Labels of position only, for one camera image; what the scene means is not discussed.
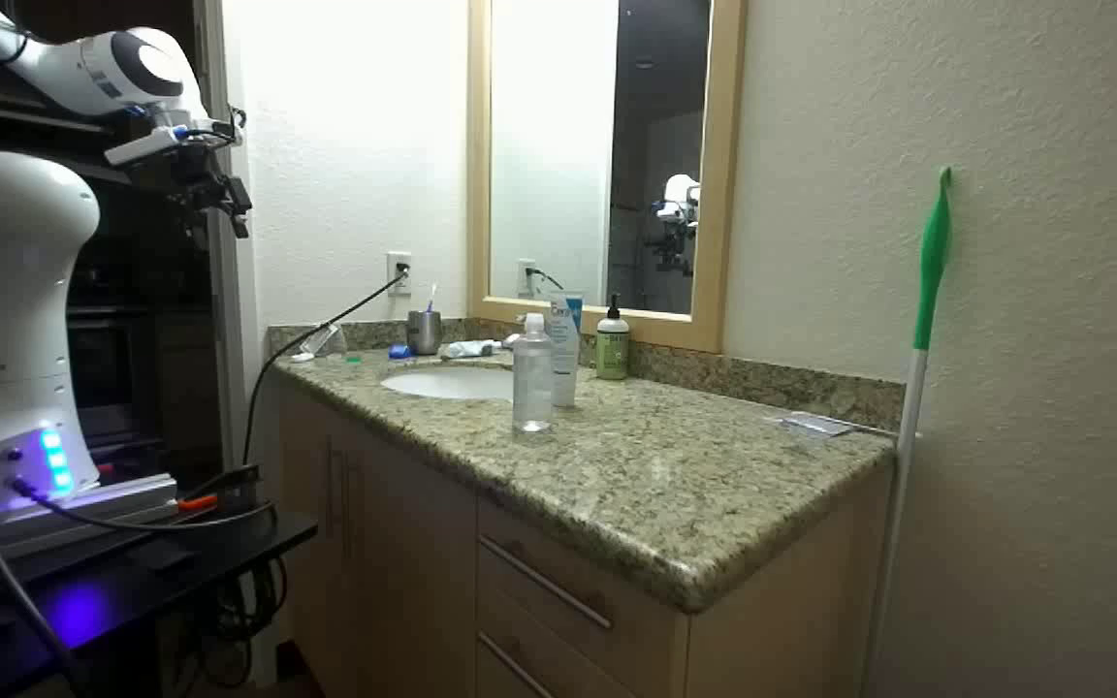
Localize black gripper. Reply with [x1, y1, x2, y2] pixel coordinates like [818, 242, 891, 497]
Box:
[148, 125, 254, 242]

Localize green pump soap bottle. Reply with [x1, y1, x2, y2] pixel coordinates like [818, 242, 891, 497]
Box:
[591, 290, 635, 386]

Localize clear plastic water bottle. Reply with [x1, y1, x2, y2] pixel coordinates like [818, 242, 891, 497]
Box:
[507, 310, 557, 443]

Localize metal cup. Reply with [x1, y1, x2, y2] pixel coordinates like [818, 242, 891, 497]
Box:
[401, 304, 451, 360]

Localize chrome faucet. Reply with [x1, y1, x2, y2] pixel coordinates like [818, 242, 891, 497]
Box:
[434, 334, 510, 369]

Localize white oval sink basin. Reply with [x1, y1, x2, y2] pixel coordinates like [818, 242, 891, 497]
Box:
[376, 360, 518, 408]

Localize orange black clamp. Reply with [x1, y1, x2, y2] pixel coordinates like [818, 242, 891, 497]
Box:
[173, 463, 266, 524]

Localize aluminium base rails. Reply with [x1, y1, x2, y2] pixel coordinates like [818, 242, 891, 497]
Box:
[0, 469, 187, 582]

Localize black robot table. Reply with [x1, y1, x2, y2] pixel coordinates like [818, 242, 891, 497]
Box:
[0, 509, 326, 698]

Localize wooden vanity cabinet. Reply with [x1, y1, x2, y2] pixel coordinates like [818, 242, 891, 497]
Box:
[272, 378, 900, 698]

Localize clear plastic wrapper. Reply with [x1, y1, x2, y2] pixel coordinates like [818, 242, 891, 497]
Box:
[760, 408, 866, 448]

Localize black power cable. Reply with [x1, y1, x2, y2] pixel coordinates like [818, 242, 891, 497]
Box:
[236, 266, 410, 472]

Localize white wall outlet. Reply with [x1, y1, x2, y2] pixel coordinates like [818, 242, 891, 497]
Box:
[382, 249, 418, 304]

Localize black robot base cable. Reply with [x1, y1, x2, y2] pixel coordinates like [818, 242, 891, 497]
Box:
[0, 472, 279, 692]

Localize wood framed wall mirror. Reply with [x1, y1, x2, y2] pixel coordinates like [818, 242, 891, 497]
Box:
[460, 0, 751, 352]

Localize metal drawer handle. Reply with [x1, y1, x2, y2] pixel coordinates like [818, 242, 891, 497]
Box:
[474, 630, 560, 698]
[474, 531, 617, 635]

